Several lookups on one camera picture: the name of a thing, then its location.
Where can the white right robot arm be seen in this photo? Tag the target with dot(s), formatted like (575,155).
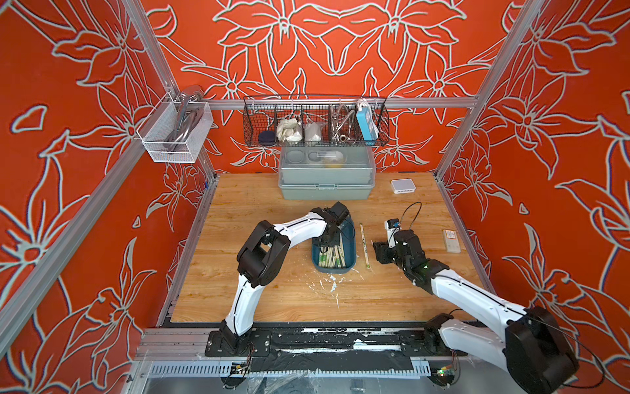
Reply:
(527,343)

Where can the wrapped chopsticks in bin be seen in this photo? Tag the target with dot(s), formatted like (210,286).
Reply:
(332,257)

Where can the metal tongs in basket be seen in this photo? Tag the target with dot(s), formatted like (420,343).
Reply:
(187,118)

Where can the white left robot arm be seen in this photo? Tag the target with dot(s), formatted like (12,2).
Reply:
(261,257)

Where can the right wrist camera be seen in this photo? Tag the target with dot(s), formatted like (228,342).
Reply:
(392,226)

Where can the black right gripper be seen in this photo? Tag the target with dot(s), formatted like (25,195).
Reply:
(381,250)

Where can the grey-green lidded storage box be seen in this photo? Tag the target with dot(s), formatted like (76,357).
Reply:
(327,173)

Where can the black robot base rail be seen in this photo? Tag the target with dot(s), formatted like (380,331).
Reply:
(345,346)

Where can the teal plastic chopstick bin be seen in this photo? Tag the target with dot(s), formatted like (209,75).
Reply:
(348,232)

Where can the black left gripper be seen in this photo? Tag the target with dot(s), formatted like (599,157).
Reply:
(335,241)

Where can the clear plastic wall basket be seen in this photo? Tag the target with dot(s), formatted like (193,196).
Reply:
(163,121)

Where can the blue white box in basket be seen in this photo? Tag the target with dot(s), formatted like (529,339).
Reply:
(367,126)

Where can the white network switch box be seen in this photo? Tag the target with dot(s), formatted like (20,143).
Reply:
(402,186)

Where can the black wire wall basket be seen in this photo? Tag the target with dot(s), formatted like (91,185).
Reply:
(314,121)

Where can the white remote control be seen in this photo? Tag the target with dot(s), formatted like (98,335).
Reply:
(451,241)

